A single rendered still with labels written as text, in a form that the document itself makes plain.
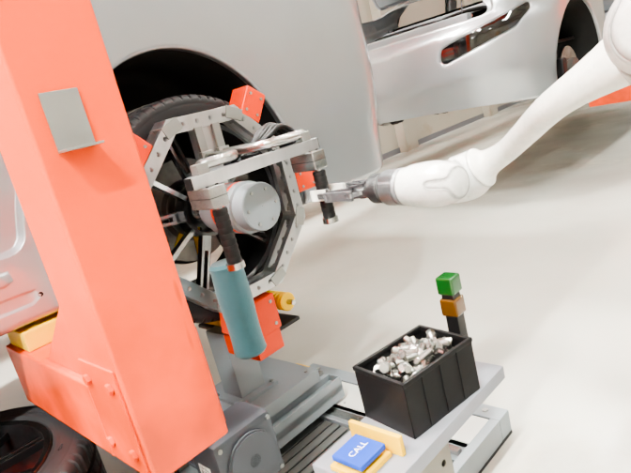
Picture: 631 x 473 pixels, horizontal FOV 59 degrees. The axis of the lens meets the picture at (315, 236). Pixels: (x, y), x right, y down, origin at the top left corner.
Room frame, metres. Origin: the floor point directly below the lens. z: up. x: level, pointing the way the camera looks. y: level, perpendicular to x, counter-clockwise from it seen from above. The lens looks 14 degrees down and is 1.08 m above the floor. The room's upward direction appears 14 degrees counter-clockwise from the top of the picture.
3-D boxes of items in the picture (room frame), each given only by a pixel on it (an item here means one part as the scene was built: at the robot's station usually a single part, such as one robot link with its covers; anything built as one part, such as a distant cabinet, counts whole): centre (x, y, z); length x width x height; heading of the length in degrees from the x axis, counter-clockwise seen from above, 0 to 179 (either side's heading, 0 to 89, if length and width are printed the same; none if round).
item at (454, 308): (1.11, -0.25, 0.59); 0.04 x 0.04 x 0.04; 43
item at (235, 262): (1.26, 0.20, 0.83); 0.04 x 0.04 x 0.16
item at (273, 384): (1.67, 0.35, 0.32); 0.40 x 0.30 x 0.28; 133
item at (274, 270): (1.55, 0.23, 0.85); 0.54 x 0.07 x 0.54; 133
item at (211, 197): (1.28, 0.22, 0.93); 0.09 x 0.05 x 0.05; 43
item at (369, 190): (1.38, -0.17, 0.83); 0.09 x 0.08 x 0.07; 43
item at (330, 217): (1.49, -0.05, 0.83); 0.04 x 0.04 x 0.16
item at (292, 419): (1.68, 0.34, 0.13); 0.50 x 0.36 x 0.10; 133
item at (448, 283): (1.11, -0.25, 0.64); 0.04 x 0.04 x 0.04; 43
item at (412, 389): (1.00, -0.13, 0.51); 0.20 x 0.14 x 0.13; 124
